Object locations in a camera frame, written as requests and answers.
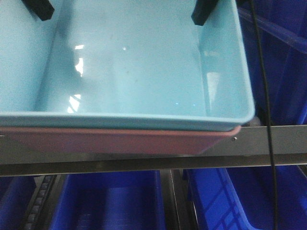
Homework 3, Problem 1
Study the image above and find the blue bin lower right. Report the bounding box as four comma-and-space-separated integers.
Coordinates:
183, 165, 307, 230

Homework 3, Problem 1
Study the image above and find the blue bin lower centre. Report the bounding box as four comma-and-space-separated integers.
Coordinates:
49, 171, 166, 230

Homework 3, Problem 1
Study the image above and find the pink plastic box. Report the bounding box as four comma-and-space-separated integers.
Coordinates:
0, 126, 241, 155

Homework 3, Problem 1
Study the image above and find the light blue plastic box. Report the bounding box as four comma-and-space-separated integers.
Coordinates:
0, 0, 255, 131

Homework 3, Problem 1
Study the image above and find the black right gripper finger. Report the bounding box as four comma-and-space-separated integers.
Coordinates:
191, 0, 219, 26

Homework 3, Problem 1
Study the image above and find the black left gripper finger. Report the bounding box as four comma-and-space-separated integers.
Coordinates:
22, 0, 55, 21

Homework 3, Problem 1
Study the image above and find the blue bin upper right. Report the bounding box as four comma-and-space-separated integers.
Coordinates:
238, 0, 307, 125

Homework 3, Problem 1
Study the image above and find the black cable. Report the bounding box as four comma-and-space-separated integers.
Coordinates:
248, 0, 280, 230

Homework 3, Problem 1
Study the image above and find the stainless steel shelf rack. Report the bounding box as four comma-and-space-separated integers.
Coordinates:
0, 125, 307, 230

